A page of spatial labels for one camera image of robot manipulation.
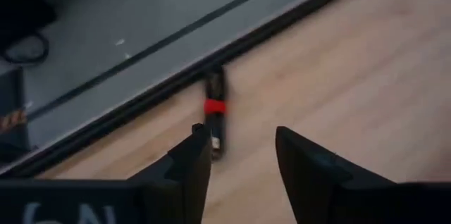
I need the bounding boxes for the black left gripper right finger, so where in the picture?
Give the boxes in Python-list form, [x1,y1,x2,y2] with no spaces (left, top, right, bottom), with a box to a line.
[275,125,400,224]

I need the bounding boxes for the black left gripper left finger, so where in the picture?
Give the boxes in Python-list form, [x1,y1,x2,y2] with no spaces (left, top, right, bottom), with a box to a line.
[126,123,213,224]

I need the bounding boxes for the black cable with red tie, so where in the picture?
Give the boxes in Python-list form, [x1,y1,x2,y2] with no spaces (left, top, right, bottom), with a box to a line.
[204,70,227,160]

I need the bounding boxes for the black equipment base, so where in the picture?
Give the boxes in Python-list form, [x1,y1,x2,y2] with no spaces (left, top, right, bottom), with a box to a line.
[0,0,57,47]

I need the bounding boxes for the black aluminium table frame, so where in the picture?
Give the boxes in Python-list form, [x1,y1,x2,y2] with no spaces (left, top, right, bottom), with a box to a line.
[0,0,388,179]

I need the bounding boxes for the black coiled floor cable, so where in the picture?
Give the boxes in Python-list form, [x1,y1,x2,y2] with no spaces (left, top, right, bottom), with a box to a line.
[1,32,50,65]

